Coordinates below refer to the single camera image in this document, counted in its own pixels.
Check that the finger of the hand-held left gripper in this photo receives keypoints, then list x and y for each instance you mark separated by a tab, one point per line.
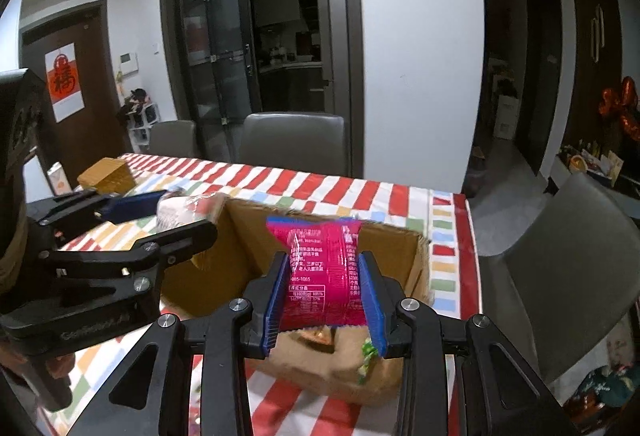
135	206
175	243

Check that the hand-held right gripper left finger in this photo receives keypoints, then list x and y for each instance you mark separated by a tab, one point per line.
272	303

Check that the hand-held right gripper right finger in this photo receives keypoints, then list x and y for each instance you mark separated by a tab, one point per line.
372	308

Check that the pale plastic snack packet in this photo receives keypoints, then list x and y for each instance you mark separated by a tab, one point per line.
187	211

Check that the brown cardboard box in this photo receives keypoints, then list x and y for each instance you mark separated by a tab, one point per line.
225	256

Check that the red snack packet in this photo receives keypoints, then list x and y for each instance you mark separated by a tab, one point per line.
320	266

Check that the woven wicker box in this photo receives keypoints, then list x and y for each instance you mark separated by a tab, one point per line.
107	175

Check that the green snack packet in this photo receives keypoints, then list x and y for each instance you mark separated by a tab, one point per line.
367	353

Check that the grey dining chair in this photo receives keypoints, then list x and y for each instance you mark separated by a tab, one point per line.
560	256
295	141
172	138

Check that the white and orange carton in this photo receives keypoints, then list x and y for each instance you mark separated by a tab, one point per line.
60	180

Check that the white small shelf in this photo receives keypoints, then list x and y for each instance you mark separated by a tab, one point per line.
145	126

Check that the dark plush toy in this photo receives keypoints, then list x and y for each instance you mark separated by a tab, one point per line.
134	103

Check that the striped colourful tablecloth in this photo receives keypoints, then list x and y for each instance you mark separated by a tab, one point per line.
350	188

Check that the brown wooden door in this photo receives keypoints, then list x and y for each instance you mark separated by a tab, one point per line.
100	81

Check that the red and white door poster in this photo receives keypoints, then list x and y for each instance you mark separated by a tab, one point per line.
64	83

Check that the dark framed glass sliding door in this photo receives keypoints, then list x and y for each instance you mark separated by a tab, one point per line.
215	41

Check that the white paper bag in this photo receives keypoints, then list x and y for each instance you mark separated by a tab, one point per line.
507	118

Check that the white low sideboard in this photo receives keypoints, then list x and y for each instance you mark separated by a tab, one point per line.
565	171

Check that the teal printed cloth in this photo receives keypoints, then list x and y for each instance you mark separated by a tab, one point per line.
607	391

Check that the black range hood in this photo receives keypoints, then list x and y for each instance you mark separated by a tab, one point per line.
310	13

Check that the silver refrigerator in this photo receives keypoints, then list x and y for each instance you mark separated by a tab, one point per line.
332	26

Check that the dark room door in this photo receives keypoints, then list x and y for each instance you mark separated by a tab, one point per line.
540	76

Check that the red foil balloon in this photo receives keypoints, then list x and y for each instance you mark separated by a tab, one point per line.
622	108

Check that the dark wardrobe door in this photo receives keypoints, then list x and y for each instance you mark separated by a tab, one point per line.
595	66

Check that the white wall intercom panel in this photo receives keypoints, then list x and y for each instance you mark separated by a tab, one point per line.
128	63

